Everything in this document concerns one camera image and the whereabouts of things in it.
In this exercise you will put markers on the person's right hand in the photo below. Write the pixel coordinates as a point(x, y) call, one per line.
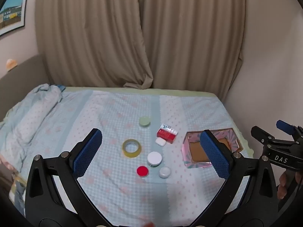
point(283, 184)

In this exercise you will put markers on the pink patterned cardboard box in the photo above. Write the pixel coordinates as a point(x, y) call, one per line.
point(196, 152)

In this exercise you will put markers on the white printed plastic bottle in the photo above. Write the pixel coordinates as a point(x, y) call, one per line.
point(168, 128)

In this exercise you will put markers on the white earbud case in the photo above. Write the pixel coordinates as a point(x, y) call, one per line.
point(161, 142)

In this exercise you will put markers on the pale green round jar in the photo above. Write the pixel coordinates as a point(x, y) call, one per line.
point(144, 122)

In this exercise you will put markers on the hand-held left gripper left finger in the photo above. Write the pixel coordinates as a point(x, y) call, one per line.
point(87, 153)

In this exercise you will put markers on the beige curtain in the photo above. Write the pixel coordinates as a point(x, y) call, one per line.
point(189, 35)
point(94, 33)

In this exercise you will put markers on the white lid glass jar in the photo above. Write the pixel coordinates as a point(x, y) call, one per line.
point(154, 158)

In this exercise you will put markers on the pale green bed sheet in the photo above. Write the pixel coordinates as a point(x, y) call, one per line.
point(142, 90)

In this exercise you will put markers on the yellow clear tape roll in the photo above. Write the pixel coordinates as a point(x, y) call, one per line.
point(125, 150)

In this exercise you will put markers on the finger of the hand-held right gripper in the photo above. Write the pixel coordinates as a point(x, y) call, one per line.
point(285, 124)
point(261, 136)

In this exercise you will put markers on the small orange object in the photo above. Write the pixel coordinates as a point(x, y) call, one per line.
point(11, 64)

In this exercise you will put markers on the red box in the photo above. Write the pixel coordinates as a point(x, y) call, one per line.
point(167, 134)

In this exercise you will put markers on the blue striped cloth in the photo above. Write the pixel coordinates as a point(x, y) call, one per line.
point(61, 88)

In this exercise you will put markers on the framed wall poster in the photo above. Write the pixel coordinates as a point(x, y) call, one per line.
point(13, 11)

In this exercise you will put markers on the grey upholstered headboard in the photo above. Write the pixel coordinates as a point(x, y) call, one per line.
point(26, 73)

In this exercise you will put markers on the small clear white cap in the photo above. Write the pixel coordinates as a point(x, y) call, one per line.
point(164, 172)

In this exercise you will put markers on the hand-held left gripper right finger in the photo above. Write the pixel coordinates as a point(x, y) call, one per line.
point(215, 156)

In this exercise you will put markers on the red lid round jar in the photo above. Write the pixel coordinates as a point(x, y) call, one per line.
point(143, 171)

